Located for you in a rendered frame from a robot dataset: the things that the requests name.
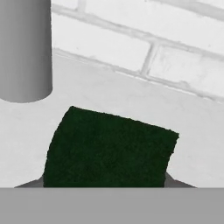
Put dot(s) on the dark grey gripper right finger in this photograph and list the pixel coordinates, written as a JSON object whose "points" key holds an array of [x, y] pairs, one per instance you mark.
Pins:
{"points": [[175, 182]]}

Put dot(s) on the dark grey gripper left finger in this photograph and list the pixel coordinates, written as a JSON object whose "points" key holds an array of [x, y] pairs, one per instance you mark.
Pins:
{"points": [[33, 183]]}

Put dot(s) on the grey cylinder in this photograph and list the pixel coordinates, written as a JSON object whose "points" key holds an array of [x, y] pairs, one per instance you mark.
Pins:
{"points": [[24, 49]]}

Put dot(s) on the dark green sponge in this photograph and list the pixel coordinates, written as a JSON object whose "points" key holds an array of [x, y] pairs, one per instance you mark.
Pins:
{"points": [[110, 148]]}

